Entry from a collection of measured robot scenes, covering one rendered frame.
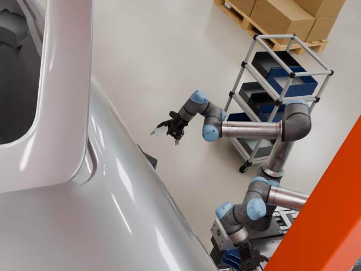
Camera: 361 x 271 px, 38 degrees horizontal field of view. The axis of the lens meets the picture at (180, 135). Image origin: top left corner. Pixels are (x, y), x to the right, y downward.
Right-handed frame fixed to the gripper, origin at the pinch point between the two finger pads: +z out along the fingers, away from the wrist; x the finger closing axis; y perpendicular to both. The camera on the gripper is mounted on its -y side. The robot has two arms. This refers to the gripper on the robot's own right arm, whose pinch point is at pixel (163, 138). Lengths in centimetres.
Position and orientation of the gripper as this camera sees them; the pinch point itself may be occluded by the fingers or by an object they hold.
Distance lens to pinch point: 266.0
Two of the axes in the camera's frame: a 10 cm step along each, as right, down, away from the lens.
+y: 0.6, 6.9, -7.3
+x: 8.4, 3.6, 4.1
